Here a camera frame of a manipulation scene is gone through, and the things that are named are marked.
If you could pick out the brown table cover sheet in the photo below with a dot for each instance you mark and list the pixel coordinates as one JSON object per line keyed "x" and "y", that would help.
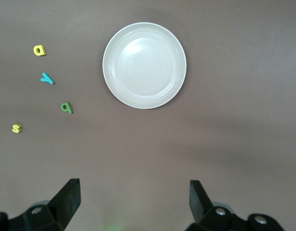
{"x": 66, "y": 156}

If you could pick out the yellow foam letter s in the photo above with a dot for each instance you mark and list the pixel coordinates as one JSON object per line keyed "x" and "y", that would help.
{"x": 16, "y": 128}

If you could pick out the beige brown plate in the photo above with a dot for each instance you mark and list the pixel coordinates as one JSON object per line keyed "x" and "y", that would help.
{"x": 144, "y": 65}

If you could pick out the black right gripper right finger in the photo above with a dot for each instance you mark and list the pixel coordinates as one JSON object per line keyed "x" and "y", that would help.
{"x": 200, "y": 207}

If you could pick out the yellow foam letter a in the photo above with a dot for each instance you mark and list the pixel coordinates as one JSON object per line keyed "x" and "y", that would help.
{"x": 43, "y": 51}

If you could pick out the green foam letter q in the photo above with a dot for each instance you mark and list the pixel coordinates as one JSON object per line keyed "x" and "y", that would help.
{"x": 68, "y": 108}

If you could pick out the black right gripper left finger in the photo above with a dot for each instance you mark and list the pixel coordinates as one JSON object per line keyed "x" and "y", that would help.
{"x": 64, "y": 204}

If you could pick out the teal foam letter y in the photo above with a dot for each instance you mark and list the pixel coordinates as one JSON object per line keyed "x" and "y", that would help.
{"x": 48, "y": 78}

